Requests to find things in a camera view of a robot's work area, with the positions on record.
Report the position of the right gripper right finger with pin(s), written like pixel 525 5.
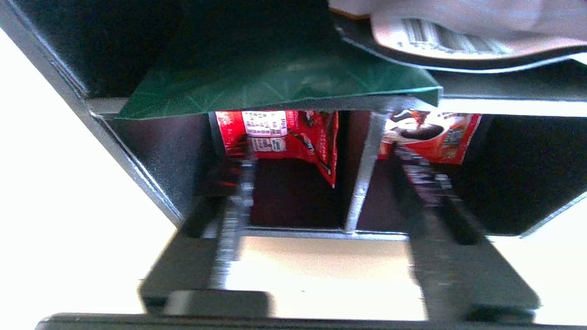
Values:
pixel 458 275

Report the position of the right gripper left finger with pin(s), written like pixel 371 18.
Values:
pixel 192 270

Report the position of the black compartment organizer box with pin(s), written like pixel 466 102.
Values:
pixel 160 151

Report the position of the cream drawer with ribbed front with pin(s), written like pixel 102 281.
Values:
pixel 46 206

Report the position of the red snack packet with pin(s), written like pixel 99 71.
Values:
pixel 449 137
pixel 298 137

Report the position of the green snack packet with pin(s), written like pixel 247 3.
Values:
pixel 275 87

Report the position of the white snack packet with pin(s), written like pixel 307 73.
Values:
pixel 458 18

